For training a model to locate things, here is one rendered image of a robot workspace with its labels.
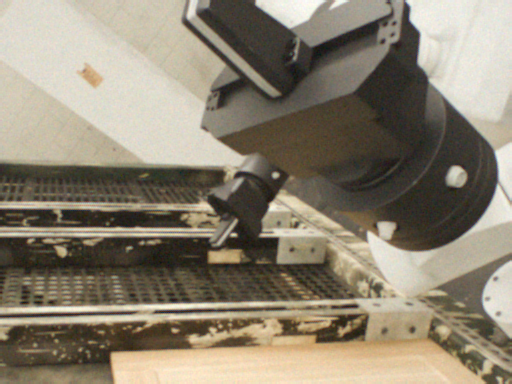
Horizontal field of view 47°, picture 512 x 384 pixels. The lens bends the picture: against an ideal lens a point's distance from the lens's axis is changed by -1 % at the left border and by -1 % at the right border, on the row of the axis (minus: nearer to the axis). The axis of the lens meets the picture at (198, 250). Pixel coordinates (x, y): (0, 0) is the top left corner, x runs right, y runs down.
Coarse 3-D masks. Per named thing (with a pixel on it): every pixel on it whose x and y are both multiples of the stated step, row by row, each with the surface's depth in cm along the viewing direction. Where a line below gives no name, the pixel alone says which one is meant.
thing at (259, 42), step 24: (216, 0) 25; (240, 0) 26; (216, 24) 26; (240, 24) 26; (264, 24) 27; (240, 48) 26; (264, 48) 27; (288, 48) 28; (264, 72) 27; (288, 72) 28
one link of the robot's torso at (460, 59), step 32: (416, 0) 71; (448, 0) 65; (480, 0) 60; (448, 32) 64; (480, 32) 60; (448, 64) 64; (480, 64) 59; (448, 96) 63; (480, 96) 59; (480, 128) 60
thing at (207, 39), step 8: (192, 0) 26; (184, 8) 26; (192, 8) 26; (184, 16) 26; (184, 24) 26; (192, 24) 26; (192, 32) 26; (200, 32) 26; (200, 40) 27; (208, 40) 27; (216, 40) 26; (216, 48) 27; (224, 48) 27; (224, 56) 27; (232, 56) 27; (232, 64) 28; (240, 64) 27; (240, 72) 28; (248, 72) 28; (248, 80) 28; (256, 80) 28; (256, 88) 29; (264, 88) 28; (264, 96) 29; (272, 96) 29
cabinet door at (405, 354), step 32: (128, 352) 92; (160, 352) 93; (192, 352) 94; (224, 352) 94; (256, 352) 95; (288, 352) 96; (320, 352) 97; (352, 352) 98; (384, 352) 98; (416, 352) 99
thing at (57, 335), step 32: (0, 320) 87; (32, 320) 88; (64, 320) 89; (96, 320) 90; (128, 320) 91; (160, 320) 92; (192, 320) 93; (224, 320) 94; (256, 320) 96; (288, 320) 97; (320, 320) 99; (352, 320) 100; (384, 320) 101; (416, 320) 103; (0, 352) 88; (32, 352) 89; (64, 352) 90; (96, 352) 91
